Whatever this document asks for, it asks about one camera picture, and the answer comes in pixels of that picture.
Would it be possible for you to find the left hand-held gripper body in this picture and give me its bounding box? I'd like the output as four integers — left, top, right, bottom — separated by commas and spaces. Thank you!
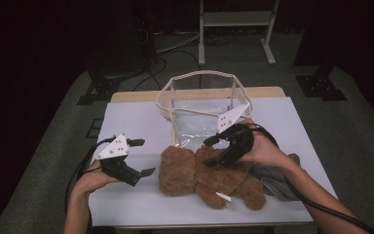
94, 133, 141, 187

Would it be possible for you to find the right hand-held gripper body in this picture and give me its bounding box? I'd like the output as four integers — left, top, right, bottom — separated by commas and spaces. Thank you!
216, 102, 255, 166

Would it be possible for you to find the transparent bag with beige trim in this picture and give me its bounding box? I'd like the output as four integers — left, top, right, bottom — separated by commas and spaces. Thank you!
155, 69, 253, 149

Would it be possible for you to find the brown teddy bear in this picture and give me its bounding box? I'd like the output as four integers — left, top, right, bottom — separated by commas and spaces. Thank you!
158, 144, 267, 211

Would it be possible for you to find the grey fluffy cloth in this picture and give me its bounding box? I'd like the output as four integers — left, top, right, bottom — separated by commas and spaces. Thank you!
249, 153, 303, 202

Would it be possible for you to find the person's right hand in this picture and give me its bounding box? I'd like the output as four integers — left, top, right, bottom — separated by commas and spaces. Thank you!
239, 118, 294, 171

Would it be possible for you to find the person's left hand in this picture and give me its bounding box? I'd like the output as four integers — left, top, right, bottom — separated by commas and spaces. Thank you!
72, 160, 119, 198

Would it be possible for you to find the white table sheet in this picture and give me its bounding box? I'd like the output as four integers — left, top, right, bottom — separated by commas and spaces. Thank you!
89, 97, 339, 227

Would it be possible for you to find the black floor socket plate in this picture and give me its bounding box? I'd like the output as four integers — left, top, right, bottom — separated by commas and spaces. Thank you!
86, 118, 105, 139

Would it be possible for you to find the wooden table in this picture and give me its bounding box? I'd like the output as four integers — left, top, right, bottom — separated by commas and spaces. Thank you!
89, 86, 339, 230

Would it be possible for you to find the black stand base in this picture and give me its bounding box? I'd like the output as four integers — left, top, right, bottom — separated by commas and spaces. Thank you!
76, 72, 121, 105
295, 66, 349, 101

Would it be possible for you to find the white metal stand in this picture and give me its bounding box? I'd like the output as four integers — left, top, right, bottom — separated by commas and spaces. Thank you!
198, 0, 281, 66

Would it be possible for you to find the left hand-held gripper cable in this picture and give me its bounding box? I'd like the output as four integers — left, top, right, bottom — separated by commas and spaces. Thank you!
65, 136, 117, 234

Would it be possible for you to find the hand-held gripper cable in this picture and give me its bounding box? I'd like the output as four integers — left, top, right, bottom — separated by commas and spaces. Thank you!
65, 136, 117, 234
251, 122, 374, 234

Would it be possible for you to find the thin black cable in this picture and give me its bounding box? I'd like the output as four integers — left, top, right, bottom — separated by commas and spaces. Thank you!
132, 48, 203, 92

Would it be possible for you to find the light grey cable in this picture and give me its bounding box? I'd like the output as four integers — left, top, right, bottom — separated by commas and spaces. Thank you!
155, 32, 201, 55

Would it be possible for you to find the right hand-held gripper cable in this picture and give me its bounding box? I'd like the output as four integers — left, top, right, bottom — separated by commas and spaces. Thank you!
251, 122, 374, 234

